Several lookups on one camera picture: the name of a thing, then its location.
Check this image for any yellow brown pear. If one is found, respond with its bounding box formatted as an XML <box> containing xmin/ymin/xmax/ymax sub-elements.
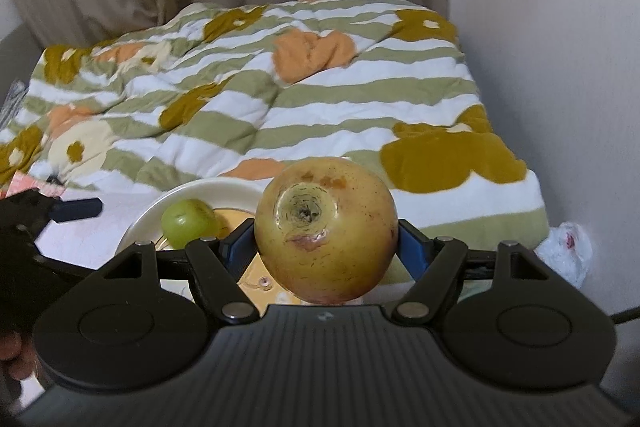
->
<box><xmin>254</xmin><ymin>157</ymin><xmax>399</xmax><ymax>305</ymax></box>

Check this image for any pink floral towel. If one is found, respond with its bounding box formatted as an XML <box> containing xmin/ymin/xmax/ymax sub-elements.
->
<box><xmin>0</xmin><ymin>171</ymin><xmax>421</xmax><ymax>413</ymax></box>

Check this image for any grey patterned pillow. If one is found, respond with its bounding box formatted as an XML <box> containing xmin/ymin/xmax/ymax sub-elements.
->
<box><xmin>0</xmin><ymin>79</ymin><xmax>28</xmax><ymax>129</ymax></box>

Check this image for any striped floral duvet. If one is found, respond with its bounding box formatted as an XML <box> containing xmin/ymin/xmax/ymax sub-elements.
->
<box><xmin>1</xmin><ymin>0</ymin><xmax>549</xmax><ymax>248</ymax></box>

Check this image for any cream oval bowl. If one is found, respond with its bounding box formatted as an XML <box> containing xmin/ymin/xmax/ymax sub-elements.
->
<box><xmin>117</xmin><ymin>178</ymin><xmax>302</xmax><ymax>311</ymax></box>

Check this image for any grey sofa backrest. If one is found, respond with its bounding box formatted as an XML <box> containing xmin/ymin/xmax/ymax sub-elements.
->
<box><xmin>0</xmin><ymin>24</ymin><xmax>43</xmax><ymax>102</ymax></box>

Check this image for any person's hand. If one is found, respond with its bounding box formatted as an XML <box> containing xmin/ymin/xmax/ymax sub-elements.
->
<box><xmin>0</xmin><ymin>332</ymin><xmax>37</xmax><ymax>381</ymax></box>

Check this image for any white plastic bag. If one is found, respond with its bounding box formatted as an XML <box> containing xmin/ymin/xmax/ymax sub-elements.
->
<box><xmin>535</xmin><ymin>222</ymin><xmax>593</xmax><ymax>288</ymax></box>

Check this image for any black cable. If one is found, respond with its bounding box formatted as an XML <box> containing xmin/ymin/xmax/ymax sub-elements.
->
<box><xmin>610</xmin><ymin>305</ymin><xmax>640</xmax><ymax>327</ymax></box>

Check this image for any green apple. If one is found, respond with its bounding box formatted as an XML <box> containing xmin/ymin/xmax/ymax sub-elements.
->
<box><xmin>160</xmin><ymin>198</ymin><xmax>222</xmax><ymax>249</ymax></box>

